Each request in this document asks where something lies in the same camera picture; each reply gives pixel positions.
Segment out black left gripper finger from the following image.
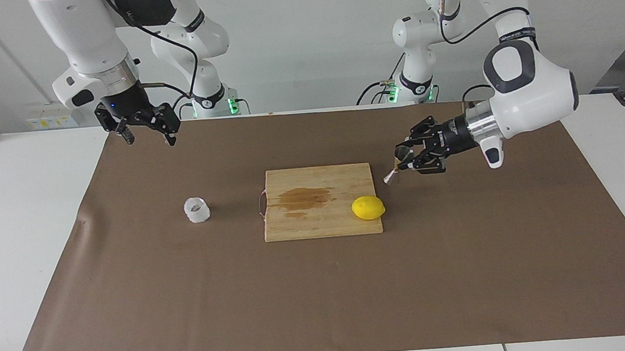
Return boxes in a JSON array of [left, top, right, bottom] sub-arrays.
[[408, 148, 448, 176], [406, 114, 441, 146]]

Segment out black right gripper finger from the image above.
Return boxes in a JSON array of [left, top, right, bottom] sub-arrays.
[[142, 103, 183, 149], [94, 102, 137, 149]]

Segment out steel double jigger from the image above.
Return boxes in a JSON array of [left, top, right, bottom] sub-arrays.
[[380, 142, 420, 187]]

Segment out yellow lemon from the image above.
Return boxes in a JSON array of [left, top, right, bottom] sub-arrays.
[[350, 194, 387, 222]]

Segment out wooden cutting board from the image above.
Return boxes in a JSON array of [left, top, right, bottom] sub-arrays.
[[255, 161, 385, 244]]

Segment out brown paper table mat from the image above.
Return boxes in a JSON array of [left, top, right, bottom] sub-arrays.
[[0, 84, 625, 351]]

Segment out black base cable bundle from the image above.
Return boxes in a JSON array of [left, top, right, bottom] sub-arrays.
[[351, 52, 400, 107]]

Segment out white wall power outlet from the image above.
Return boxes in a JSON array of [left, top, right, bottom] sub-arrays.
[[25, 100, 78, 132]]

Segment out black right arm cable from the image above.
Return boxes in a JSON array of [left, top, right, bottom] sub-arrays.
[[102, 0, 201, 105]]

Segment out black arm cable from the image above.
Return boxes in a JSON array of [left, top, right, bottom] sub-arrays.
[[436, 0, 539, 105], [102, 0, 201, 105]]

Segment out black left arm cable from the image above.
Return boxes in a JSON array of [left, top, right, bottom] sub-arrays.
[[436, 0, 539, 105]]

